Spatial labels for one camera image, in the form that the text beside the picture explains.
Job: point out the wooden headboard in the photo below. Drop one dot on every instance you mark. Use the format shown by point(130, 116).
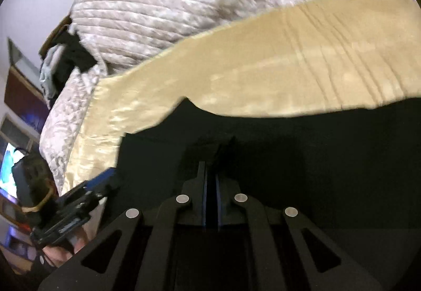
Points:
point(52, 37)

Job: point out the beige satin blanket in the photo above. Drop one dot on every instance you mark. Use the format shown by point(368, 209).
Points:
point(263, 73)

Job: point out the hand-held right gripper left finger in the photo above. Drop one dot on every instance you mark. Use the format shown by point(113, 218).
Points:
point(187, 208)

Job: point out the lit screen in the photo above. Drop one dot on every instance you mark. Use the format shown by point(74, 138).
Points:
point(8, 169)

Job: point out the dark red cabinet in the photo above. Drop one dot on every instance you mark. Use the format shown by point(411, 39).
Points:
point(24, 96)

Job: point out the person's left hand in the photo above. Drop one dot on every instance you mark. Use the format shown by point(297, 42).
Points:
point(59, 256)

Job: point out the dark cloth with tan band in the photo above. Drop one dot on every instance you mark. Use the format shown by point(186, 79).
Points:
point(34, 175)

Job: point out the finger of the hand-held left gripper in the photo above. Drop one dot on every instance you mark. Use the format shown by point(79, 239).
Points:
point(111, 186)
point(98, 179)

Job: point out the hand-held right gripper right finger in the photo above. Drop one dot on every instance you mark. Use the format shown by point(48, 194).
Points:
point(230, 205)

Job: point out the light blue cloth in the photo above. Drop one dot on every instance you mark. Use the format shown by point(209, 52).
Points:
point(47, 78)

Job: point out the window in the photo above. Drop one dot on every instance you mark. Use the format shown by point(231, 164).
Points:
point(16, 133)

